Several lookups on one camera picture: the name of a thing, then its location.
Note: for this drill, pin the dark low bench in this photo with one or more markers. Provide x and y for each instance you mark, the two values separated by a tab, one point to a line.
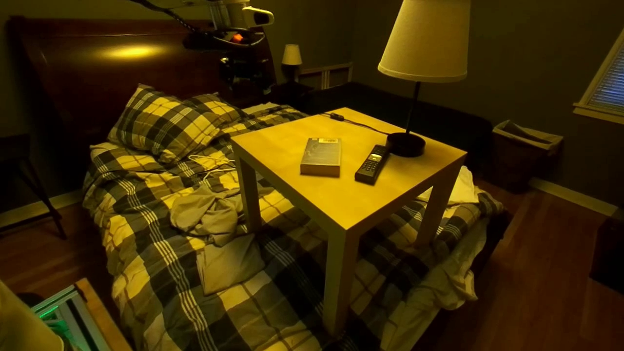
448	126

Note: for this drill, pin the plaid pillow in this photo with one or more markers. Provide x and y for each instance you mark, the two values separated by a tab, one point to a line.
169	125

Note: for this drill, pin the white object beside box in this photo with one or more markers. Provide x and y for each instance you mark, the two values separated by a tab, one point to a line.
19	321

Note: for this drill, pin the light shirt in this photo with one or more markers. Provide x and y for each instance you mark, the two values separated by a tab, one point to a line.
206	208

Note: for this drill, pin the white framed window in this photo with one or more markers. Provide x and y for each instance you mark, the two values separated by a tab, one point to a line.
606	87

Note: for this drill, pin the folded grey cloth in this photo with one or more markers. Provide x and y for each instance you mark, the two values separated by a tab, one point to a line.
228	263

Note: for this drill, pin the dark folding stand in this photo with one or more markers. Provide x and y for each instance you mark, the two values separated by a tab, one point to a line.
19	162

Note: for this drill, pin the dark wooden bed headboard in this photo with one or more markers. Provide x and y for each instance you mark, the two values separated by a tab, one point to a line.
78	78

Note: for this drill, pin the yellow black plaid duvet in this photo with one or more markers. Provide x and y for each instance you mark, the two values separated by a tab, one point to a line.
156	259

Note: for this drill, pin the white bed sheet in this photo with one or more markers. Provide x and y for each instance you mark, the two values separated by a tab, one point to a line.
448	279

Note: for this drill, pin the light wooden square table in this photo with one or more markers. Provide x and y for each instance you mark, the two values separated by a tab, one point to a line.
337	187

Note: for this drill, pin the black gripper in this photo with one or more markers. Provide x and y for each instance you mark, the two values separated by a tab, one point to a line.
242	64

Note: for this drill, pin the wooden box with green contents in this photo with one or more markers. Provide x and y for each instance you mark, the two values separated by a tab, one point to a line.
78	318

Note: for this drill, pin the black remote control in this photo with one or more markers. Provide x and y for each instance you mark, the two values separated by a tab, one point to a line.
372	164

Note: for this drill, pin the small white bedside lamp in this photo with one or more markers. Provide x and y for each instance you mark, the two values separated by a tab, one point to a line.
290	54

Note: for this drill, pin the table lamp with white shade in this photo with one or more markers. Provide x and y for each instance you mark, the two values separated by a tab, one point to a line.
425	41

